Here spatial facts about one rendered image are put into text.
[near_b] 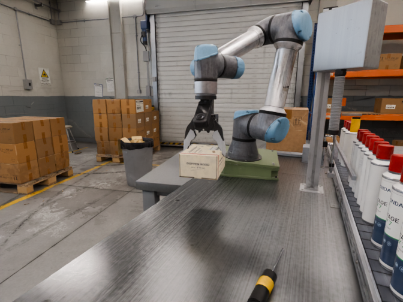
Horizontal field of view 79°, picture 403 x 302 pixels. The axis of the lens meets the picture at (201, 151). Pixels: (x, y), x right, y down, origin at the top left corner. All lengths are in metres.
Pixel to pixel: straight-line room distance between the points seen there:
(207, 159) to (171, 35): 5.24
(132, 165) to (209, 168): 2.62
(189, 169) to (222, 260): 0.29
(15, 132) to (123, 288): 3.19
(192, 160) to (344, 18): 0.64
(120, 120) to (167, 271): 4.11
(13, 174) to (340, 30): 3.58
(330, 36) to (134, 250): 0.88
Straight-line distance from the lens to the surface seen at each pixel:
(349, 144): 1.28
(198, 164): 0.75
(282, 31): 1.13
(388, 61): 5.16
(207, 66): 0.79
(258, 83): 5.39
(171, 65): 5.78
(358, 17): 0.94
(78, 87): 7.19
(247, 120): 1.13
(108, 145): 4.80
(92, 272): 0.63
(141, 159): 3.29
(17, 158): 3.67
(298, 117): 1.64
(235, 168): 1.15
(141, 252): 0.66
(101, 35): 6.85
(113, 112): 4.64
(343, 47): 0.95
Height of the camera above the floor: 1.20
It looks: 13 degrees down
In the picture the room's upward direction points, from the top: straight up
